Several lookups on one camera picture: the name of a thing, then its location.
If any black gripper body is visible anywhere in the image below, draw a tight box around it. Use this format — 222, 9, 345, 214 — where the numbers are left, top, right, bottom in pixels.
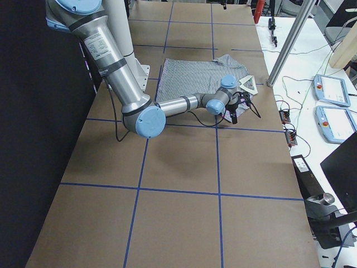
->
227, 92, 251, 115

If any blue white striped polo shirt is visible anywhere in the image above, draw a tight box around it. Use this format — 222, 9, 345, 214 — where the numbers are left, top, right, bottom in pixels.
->
156, 54, 259, 122

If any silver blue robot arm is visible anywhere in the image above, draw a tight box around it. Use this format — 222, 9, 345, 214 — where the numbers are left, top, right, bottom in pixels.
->
46, 1, 252, 138

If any upper small circuit board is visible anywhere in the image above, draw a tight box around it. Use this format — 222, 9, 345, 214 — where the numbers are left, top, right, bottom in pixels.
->
278, 109, 291, 125

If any small circuit board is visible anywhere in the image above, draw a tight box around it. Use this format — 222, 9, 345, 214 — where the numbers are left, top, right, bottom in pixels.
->
278, 109, 291, 125
284, 128, 297, 148

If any lower small circuit board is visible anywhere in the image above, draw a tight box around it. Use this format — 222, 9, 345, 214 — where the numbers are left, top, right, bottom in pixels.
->
284, 128, 297, 148

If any black tripod tool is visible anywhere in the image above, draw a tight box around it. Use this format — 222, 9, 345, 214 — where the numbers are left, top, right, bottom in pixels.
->
268, 16, 278, 47

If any upper blue teach pendant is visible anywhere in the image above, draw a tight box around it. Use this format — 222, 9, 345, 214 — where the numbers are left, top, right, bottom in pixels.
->
313, 74, 351, 107

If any blue teach pendant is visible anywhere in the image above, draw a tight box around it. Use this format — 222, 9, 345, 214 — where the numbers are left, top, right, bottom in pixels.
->
313, 74, 351, 107
315, 106, 356, 144

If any red cylinder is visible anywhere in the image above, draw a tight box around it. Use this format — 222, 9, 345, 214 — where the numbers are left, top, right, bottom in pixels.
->
253, 0, 266, 24

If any lower blue teach pendant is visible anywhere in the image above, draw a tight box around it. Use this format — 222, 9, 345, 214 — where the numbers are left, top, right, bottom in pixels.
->
315, 106, 356, 144

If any black box with label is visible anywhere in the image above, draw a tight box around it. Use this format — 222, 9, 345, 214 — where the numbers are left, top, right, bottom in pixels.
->
291, 155, 324, 199

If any beige wooden board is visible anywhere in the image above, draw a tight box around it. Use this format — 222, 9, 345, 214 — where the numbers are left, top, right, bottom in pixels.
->
329, 23, 356, 69

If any black monitor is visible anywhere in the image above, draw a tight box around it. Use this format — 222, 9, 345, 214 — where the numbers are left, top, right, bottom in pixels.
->
320, 133, 356, 212

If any black stand with metal knob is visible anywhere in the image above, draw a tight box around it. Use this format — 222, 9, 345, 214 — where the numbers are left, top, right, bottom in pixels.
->
304, 197, 356, 249

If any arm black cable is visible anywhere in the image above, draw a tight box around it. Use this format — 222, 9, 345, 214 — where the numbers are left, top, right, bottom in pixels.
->
107, 83, 262, 142

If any aluminium frame post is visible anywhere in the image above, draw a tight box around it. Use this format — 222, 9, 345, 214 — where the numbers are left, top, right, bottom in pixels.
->
267, 0, 315, 88

